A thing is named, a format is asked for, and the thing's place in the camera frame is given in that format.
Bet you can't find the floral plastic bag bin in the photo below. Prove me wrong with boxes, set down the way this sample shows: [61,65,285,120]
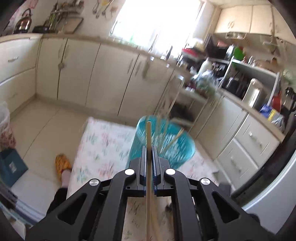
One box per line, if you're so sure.
[0,101,16,151]

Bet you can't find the metal kettle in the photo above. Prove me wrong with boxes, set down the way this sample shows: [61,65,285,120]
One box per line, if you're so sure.
[13,8,32,34]

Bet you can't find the floral white tablecloth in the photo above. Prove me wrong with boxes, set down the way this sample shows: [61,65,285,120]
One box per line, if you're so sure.
[67,118,219,240]

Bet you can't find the yellow patterned slipper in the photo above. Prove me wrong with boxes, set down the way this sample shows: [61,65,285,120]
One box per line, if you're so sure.
[55,154,72,180]

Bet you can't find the blue cardboard box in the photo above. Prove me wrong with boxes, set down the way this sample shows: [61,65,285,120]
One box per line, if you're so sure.
[1,149,28,187]

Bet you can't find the cream kitchen cabinets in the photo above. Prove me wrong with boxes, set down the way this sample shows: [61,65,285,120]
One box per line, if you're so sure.
[1,34,285,187]

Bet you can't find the teal perforated plastic basket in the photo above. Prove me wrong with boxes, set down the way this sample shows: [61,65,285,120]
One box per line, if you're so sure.
[128,115,196,169]

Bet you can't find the black dish rack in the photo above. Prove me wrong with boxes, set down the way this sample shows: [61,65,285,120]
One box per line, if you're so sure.
[177,47,208,71]

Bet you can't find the wooden chopstick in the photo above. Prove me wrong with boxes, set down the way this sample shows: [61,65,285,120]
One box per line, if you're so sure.
[146,121,152,241]

